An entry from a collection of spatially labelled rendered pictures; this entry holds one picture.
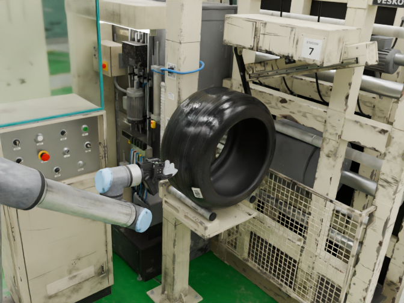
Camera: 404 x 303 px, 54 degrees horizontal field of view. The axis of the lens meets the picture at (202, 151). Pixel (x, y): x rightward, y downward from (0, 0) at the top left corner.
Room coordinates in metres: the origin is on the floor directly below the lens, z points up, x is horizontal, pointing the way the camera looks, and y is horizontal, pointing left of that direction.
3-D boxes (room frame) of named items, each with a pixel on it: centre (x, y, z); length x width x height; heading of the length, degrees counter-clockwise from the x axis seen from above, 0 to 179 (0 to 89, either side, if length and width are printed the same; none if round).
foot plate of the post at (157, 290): (2.01, 0.13, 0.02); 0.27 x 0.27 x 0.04; 42
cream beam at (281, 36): (1.94, -0.36, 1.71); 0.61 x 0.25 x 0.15; 42
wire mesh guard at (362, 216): (1.88, -0.46, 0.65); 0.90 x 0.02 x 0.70; 42
